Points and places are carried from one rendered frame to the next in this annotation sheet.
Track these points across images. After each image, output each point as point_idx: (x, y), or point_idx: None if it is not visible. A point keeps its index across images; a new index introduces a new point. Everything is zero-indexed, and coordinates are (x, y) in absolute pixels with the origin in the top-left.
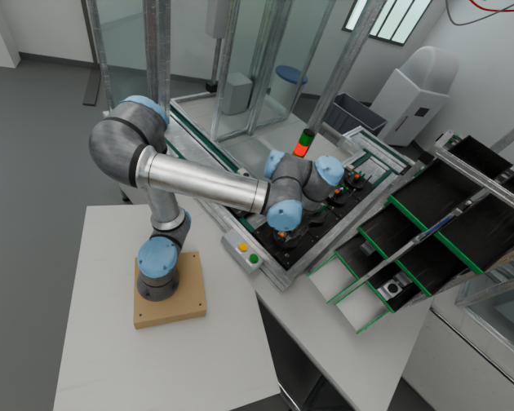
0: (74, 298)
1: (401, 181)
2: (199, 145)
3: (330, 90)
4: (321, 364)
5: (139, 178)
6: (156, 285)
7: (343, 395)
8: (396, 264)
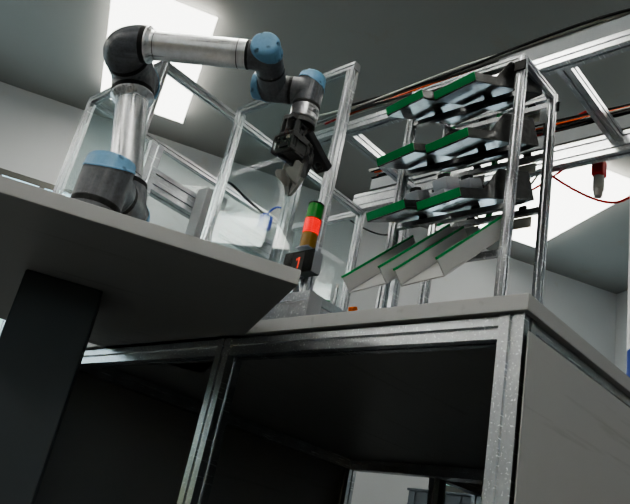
0: None
1: (408, 131)
2: None
3: (329, 160)
4: (390, 307)
5: (147, 31)
6: (95, 190)
7: (449, 312)
8: (430, 152)
